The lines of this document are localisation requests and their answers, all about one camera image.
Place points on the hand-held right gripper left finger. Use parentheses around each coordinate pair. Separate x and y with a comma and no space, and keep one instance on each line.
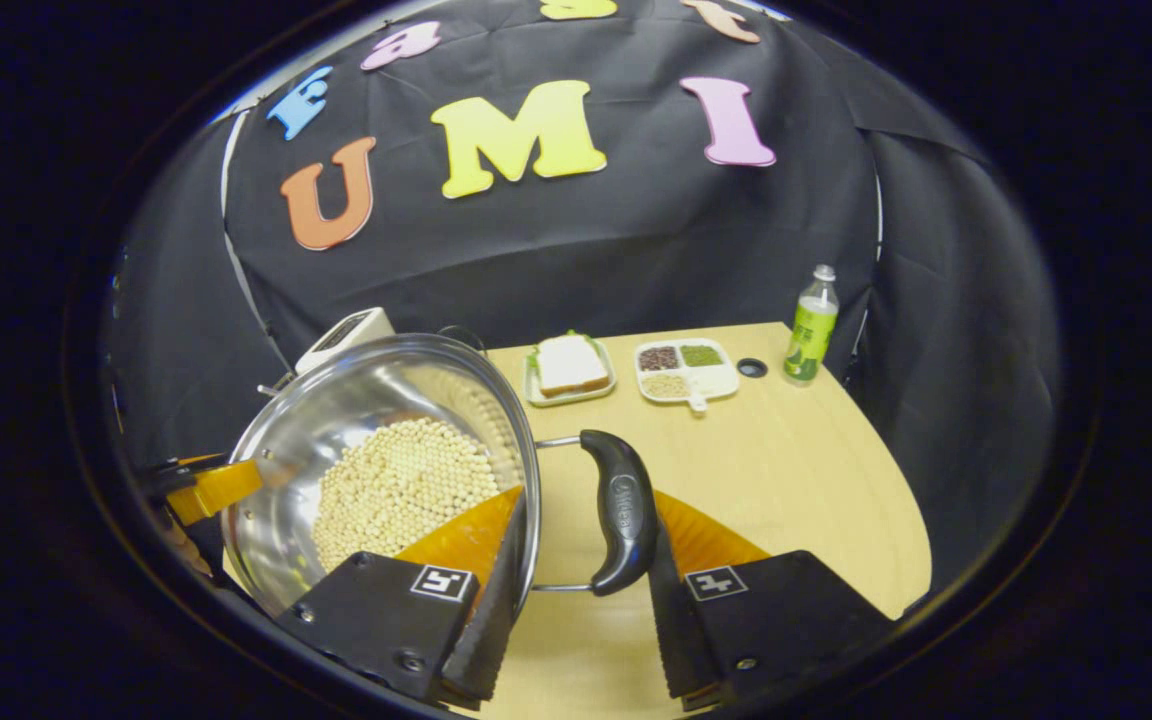
(491,620)

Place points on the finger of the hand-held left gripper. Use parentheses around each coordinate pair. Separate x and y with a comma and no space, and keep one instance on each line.
(211,490)

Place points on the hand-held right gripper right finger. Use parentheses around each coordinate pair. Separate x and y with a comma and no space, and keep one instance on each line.
(676,640)

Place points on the heap of pale soybeans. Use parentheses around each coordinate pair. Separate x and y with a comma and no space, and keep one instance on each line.
(396,490)

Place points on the white kitchen appliance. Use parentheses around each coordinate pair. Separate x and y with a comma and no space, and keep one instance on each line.
(356,330)

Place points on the small pale rectangular plate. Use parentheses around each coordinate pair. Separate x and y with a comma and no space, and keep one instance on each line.
(586,398)

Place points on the pale beans heap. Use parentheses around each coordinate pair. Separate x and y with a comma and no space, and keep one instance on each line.
(666,385)

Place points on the white divided tray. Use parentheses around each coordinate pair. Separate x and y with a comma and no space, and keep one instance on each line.
(721,382)

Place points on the sandwich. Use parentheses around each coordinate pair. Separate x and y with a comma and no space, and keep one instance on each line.
(571,365)

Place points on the dark red beans heap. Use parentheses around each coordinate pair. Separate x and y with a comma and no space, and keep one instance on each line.
(658,358)

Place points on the small black round cap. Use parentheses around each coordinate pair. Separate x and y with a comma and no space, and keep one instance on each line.
(752,367)

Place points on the green beans heap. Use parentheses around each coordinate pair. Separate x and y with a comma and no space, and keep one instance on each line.
(702,355)

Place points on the green plastic bottle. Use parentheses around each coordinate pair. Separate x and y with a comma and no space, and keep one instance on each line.
(811,340)

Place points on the black backdrop cloth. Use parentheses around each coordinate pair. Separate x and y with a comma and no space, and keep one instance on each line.
(586,250)

